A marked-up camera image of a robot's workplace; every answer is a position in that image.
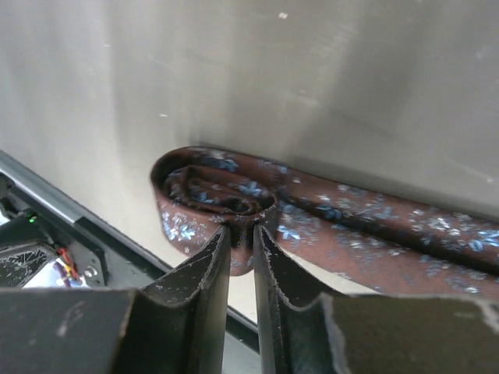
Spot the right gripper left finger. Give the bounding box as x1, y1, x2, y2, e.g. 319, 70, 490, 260
112, 226, 231, 373

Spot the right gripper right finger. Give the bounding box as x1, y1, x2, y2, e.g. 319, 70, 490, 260
253, 224, 347, 373

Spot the brown floral necktie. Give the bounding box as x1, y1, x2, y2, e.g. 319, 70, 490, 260
150, 146, 498, 298

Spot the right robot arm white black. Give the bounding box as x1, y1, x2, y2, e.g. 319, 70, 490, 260
1, 216, 230, 373

